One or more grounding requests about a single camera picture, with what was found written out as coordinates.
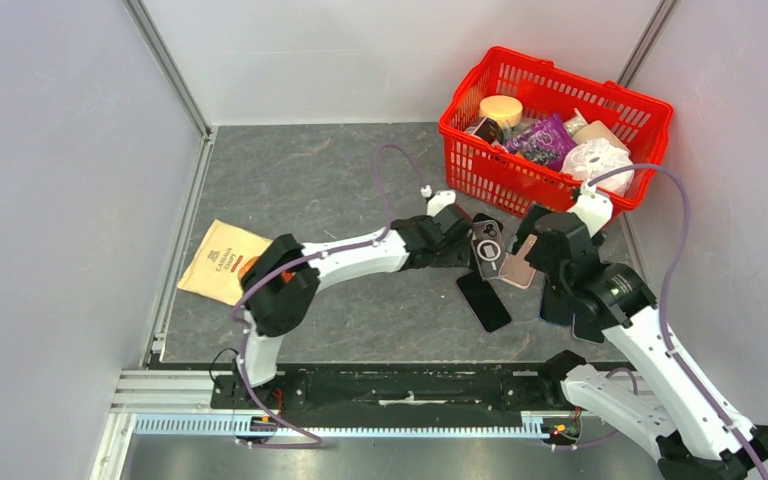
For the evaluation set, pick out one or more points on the beige box in basket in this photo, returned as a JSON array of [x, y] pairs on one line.
[[598, 130]]

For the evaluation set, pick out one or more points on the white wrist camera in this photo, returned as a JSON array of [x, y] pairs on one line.
[[436, 200], [593, 207]]

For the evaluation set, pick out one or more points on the black smartphone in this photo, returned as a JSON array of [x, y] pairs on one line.
[[483, 301]]

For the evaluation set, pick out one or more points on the white plastic bag item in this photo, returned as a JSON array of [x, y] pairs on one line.
[[596, 157]]

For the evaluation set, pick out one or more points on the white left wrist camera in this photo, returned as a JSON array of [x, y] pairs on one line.
[[436, 200]]

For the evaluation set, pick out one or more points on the purple snack packet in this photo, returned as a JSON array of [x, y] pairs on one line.
[[546, 143]]

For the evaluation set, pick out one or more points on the dark smartphone near right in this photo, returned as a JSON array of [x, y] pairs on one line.
[[588, 327]]

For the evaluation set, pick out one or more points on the clear magsafe phone case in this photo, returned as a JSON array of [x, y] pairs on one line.
[[488, 246]]

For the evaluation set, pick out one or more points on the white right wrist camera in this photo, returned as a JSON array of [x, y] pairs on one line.
[[593, 207]]

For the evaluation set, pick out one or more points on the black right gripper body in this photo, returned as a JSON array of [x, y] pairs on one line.
[[556, 280]]

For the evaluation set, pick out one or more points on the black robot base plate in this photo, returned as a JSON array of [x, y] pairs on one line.
[[395, 395]]

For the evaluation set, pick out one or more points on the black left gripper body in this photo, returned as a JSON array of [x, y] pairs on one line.
[[456, 255]]

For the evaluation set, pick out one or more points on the yellow lid jar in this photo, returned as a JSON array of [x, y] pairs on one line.
[[506, 111]]

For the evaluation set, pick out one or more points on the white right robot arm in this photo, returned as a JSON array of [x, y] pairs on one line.
[[692, 432]]

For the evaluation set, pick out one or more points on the red plastic shopping basket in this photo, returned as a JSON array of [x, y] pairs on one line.
[[519, 130]]

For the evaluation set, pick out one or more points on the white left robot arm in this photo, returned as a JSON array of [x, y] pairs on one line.
[[279, 286]]

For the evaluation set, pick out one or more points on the cassava chips snack bag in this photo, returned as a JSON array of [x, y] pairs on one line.
[[214, 271]]

